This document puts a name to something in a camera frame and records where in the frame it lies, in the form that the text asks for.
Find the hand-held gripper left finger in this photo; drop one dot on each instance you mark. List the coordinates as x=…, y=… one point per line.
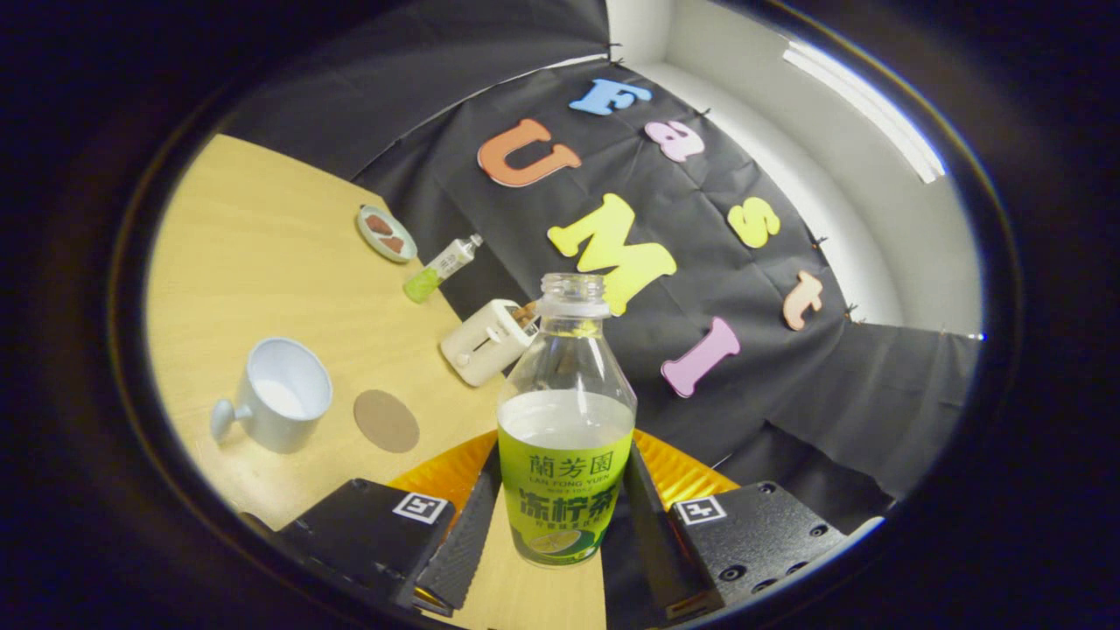
x=464, y=542

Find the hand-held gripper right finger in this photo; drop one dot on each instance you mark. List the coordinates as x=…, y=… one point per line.
x=656, y=551

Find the green label juice bottle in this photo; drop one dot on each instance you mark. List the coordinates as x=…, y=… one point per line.
x=564, y=472

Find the round brown coaster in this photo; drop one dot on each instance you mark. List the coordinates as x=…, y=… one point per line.
x=386, y=422

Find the pale blue cup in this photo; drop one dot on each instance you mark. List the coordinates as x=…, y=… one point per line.
x=284, y=389

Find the small white capped green bottle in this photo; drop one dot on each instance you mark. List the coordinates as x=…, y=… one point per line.
x=442, y=267

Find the cream toaster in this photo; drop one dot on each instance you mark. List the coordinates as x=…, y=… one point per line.
x=481, y=346

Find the brown bread slice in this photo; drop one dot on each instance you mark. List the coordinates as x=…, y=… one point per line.
x=527, y=312

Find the brown food piece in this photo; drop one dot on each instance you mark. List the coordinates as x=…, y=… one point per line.
x=395, y=245
x=379, y=225

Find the pale green plate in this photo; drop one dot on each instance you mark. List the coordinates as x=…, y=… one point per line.
x=372, y=241

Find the wooden table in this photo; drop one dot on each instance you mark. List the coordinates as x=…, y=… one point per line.
x=262, y=262

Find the long ceiling light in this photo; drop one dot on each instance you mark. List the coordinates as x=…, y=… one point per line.
x=866, y=109

